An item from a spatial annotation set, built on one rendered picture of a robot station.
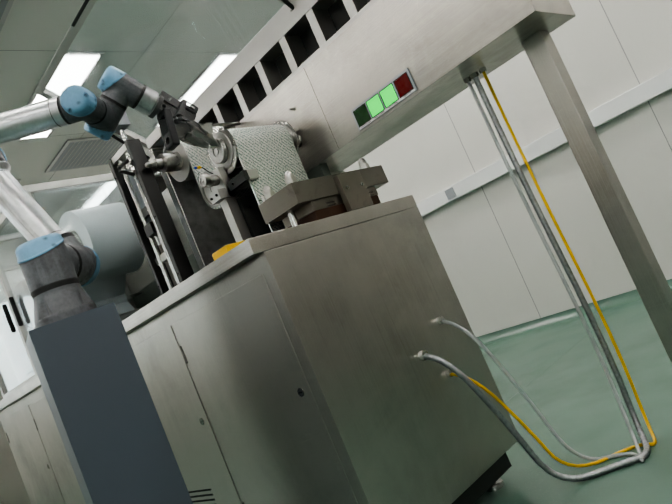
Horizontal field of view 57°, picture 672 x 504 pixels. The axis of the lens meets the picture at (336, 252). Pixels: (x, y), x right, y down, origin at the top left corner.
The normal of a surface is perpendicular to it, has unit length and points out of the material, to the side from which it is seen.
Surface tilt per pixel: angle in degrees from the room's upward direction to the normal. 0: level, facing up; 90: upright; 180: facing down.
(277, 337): 90
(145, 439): 90
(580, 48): 90
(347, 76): 90
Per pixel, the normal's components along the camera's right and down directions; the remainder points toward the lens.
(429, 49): -0.67, 0.22
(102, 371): 0.45, -0.27
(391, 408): 0.63, -0.33
